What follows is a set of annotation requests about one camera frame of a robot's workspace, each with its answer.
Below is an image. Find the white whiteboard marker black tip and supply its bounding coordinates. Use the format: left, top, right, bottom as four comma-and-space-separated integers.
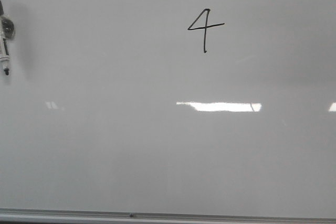
1, 2, 15, 76

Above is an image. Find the white whiteboard with aluminium frame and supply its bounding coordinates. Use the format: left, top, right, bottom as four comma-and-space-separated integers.
1, 0, 335, 223

